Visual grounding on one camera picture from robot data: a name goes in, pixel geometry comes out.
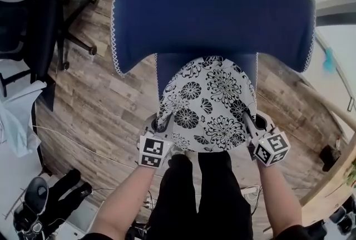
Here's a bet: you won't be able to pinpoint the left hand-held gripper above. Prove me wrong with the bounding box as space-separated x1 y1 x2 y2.
137 114 175 170

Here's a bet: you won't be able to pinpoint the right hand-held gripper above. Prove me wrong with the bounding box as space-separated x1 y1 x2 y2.
243 111 291 168

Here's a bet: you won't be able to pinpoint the white black floral cushion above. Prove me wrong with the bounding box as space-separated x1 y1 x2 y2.
157 56 258 153

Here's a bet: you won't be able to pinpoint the blue upholstered armchair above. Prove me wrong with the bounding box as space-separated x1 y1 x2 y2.
111 0 318 135

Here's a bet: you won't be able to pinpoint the person's right forearm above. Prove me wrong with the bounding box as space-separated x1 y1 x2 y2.
257 163 304 234

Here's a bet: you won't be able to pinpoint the person's left forearm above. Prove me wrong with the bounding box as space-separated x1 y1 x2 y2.
96 165 157 240

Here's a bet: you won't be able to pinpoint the black office chair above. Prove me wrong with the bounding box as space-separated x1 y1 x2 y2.
0 0 98 112

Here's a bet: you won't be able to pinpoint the white power strip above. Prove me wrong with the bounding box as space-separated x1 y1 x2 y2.
240 187 260 200

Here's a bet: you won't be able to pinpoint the person's legs black trousers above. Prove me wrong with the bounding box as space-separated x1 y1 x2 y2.
149 151 254 240

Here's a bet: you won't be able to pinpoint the black bag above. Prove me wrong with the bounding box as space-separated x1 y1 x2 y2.
319 144 342 172

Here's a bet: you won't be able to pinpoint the teal object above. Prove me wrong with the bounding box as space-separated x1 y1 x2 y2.
322 48 337 71

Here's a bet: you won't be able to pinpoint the wooden table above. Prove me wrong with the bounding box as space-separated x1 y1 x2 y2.
301 133 356 227

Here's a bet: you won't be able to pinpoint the green plant sprig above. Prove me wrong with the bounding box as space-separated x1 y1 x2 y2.
344 160 356 187

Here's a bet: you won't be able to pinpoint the black grey floor device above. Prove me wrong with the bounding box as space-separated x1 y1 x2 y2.
12 168 94 238

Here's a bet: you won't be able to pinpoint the light blue cloth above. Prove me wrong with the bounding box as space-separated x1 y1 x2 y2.
0 80 48 158

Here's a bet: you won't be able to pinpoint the black cables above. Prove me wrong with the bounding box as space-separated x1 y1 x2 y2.
142 190 160 213

